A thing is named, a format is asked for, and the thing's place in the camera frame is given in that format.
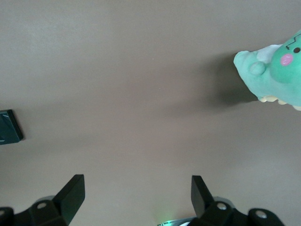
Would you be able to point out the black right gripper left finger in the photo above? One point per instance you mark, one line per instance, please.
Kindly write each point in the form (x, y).
(58, 204)

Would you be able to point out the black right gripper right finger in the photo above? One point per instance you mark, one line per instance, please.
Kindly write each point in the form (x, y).
(218, 209)

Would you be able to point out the dark teal box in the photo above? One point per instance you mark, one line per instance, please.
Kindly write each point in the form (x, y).
(9, 127)

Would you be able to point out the green dinosaur plush toy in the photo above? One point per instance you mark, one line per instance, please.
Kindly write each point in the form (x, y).
(275, 73)

